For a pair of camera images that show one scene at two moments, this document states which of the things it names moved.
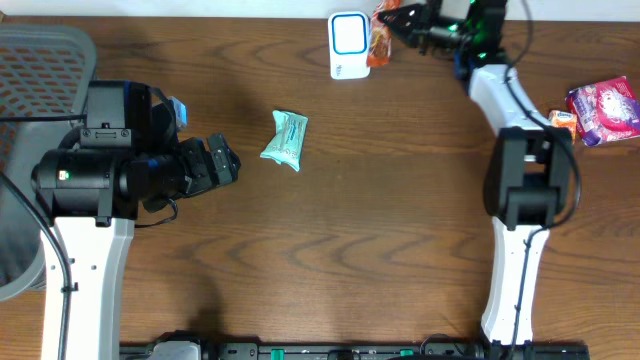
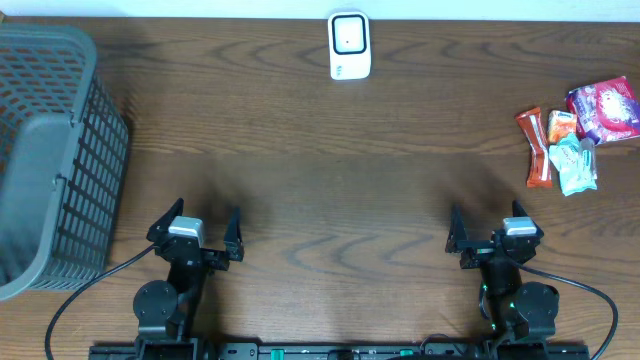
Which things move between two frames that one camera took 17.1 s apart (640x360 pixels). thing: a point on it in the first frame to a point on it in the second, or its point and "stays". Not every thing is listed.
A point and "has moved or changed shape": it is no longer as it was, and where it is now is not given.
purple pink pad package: [604, 112] stays
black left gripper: [201, 163] to [198, 253]
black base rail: [194, 346] stays
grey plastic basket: [44, 70] stays
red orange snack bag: [380, 39] has moved or changed shape
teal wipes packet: [287, 145] to [575, 160]
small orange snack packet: [564, 119] stays
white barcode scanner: [349, 44] stays
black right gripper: [426, 28] to [490, 253]
